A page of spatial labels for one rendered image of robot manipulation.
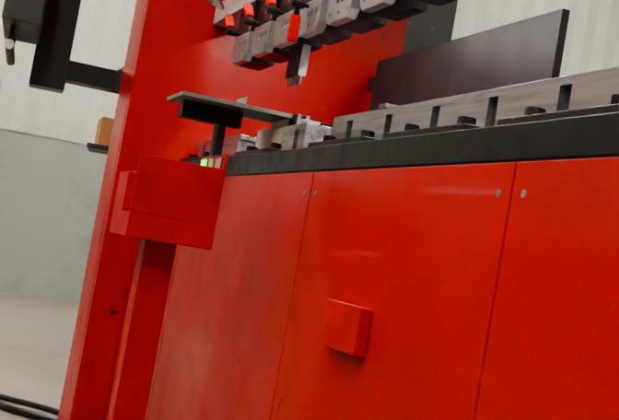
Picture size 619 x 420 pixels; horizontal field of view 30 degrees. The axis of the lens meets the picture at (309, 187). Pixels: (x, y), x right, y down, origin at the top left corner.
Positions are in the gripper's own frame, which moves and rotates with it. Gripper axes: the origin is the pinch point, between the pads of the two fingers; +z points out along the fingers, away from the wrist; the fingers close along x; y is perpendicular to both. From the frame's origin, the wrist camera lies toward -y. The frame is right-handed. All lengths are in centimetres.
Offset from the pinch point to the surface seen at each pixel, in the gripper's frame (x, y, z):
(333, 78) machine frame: -18, -120, -19
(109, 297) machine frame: -106, -76, -3
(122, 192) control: -33, 34, 31
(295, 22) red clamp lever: 3.8, -14.8, 8.4
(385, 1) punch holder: 25.5, 17.9, 34.6
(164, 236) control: -30, 39, 45
